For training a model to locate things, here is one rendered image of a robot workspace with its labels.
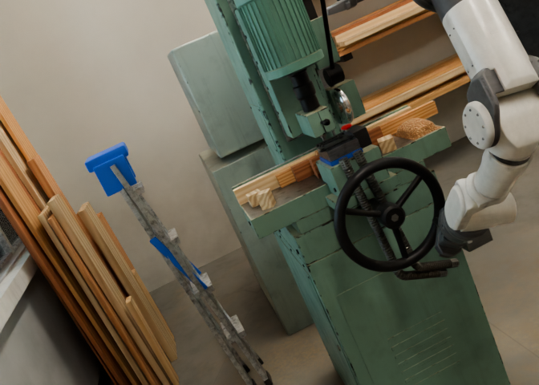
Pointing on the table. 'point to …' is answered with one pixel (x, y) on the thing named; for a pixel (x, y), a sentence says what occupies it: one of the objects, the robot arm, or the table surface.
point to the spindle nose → (304, 91)
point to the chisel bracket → (308, 121)
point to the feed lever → (332, 74)
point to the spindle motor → (277, 26)
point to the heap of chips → (415, 128)
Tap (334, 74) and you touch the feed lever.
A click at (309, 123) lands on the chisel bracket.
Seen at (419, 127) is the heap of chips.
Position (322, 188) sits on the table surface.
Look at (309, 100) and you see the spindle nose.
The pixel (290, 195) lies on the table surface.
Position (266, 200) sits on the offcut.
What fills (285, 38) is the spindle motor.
